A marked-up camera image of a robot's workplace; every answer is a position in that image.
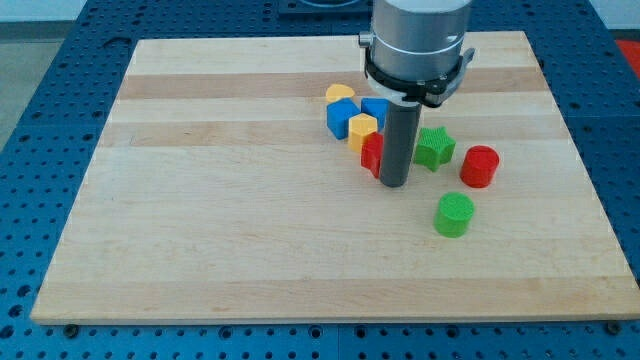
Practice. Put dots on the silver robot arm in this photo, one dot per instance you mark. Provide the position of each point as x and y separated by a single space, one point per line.
413 50

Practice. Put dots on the red star block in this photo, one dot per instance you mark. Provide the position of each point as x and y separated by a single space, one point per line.
371 154

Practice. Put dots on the green star block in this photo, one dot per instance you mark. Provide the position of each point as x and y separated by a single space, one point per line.
434 148

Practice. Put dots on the yellow pentagon block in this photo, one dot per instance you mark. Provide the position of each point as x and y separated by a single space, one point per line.
360 128

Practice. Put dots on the blue pentagon block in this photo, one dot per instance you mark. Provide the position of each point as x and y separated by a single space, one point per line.
338 115

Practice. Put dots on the blue cube block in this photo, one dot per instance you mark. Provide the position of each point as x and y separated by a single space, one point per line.
377 108

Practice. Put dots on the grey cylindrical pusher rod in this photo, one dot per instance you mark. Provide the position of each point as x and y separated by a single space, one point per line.
398 144

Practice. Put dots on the wooden board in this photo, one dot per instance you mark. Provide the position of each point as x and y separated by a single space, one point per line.
217 195

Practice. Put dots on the green cylinder block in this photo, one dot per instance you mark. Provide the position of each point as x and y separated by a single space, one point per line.
454 213

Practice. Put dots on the red cylinder block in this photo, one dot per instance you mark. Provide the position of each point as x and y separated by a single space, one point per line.
479 166

